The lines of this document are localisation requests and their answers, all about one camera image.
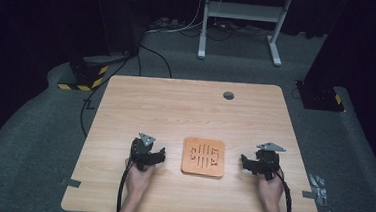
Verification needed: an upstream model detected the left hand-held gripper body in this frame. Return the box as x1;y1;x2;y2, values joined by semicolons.
128;131;158;173

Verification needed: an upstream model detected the person's left hand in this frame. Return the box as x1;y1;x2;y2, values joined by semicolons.
123;160;157;200

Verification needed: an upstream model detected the person's right hand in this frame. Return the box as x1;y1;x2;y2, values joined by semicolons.
256;170;287;211

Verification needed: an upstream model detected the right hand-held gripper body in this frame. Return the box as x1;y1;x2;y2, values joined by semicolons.
254;141;288;182

